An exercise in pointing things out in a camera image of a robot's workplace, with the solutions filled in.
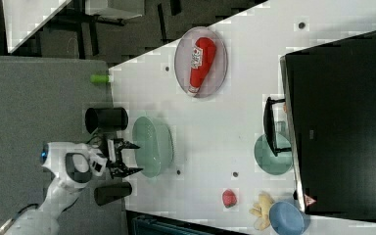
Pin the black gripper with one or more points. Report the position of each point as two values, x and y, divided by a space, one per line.
114 163

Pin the green perforated strainer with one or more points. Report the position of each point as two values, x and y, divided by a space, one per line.
155 148

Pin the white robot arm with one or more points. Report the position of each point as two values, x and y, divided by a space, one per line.
73 166

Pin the dark blue bin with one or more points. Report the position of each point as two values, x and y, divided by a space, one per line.
147 225

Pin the green marker cap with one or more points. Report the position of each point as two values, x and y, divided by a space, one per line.
101 78

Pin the red strawberry toy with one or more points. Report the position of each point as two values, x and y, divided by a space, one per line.
229 198

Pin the pink oval plate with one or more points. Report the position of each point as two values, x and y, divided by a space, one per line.
182 61

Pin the red ketchup bottle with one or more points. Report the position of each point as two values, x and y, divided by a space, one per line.
202 57

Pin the green round plate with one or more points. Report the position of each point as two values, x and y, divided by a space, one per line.
268 162

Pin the yellow banana peel toy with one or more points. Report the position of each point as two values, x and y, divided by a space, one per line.
261 210

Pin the blue round bowl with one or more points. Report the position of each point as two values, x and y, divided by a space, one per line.
286 219

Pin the white side table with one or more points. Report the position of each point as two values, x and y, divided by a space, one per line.
22 18

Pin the black cylinder post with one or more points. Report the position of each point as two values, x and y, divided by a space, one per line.
106 119
110 193

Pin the black cylinder post lower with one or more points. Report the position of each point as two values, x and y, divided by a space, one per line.
110 193

